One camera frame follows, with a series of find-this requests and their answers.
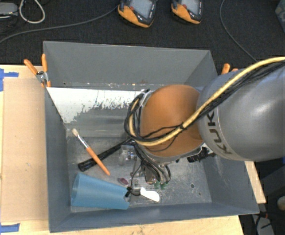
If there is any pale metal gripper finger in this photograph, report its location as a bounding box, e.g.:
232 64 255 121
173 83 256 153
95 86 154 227
119 144 137 166
130 163 145 181

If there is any long black tool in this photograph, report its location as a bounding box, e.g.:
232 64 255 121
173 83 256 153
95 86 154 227
77 138 136 172

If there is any white and grey small tool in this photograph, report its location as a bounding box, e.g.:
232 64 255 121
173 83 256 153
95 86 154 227
124 186 161 203

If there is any blue plastic cup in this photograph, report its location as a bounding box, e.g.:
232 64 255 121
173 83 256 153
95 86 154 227
70 172 131 211

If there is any grey metal bin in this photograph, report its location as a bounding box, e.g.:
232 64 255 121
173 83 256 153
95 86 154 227
42 40 260 234

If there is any brown cardboard board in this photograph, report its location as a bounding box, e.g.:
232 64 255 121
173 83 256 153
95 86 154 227
0 77 48 224

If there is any orange handled paintbrush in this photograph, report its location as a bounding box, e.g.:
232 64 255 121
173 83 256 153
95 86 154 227
71 128 111 177

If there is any black cylinder on white bracket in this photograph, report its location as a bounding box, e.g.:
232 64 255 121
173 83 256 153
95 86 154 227
186 146 216 163

